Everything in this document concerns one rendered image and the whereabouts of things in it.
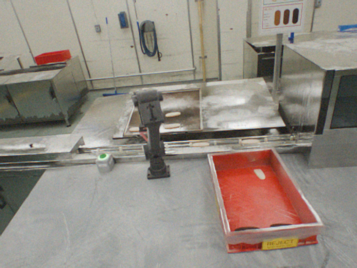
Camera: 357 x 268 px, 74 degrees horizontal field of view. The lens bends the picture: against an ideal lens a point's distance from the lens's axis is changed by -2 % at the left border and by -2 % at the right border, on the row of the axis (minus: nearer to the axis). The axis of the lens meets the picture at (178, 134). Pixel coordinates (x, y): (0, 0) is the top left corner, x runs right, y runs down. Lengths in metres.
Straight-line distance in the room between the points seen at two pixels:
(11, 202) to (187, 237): 1.38
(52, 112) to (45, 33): 2.06
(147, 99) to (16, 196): 1.33
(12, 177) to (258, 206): 1.48
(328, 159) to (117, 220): 1.00
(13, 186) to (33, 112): 2.57
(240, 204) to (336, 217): 0.36
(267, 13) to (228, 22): 2.59
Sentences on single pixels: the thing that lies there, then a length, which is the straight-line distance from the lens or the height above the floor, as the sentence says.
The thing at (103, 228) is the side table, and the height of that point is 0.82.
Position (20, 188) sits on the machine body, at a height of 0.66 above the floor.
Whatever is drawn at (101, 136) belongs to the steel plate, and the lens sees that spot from 1.77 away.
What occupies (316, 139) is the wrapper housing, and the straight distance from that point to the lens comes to 1.24.
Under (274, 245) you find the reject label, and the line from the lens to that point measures 0.95.
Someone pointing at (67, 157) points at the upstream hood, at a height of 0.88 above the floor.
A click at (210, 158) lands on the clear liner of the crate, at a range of 1.17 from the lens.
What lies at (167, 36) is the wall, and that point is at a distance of 4.96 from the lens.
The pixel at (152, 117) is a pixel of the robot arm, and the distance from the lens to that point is 0.88.
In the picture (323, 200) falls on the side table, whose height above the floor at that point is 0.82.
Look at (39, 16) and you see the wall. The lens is 5.74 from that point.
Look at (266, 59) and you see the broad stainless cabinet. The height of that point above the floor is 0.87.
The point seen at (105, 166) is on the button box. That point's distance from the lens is 1.38.
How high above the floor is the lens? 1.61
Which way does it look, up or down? 30 degrees down
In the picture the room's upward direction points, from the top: 8 degrees counter-clockwise
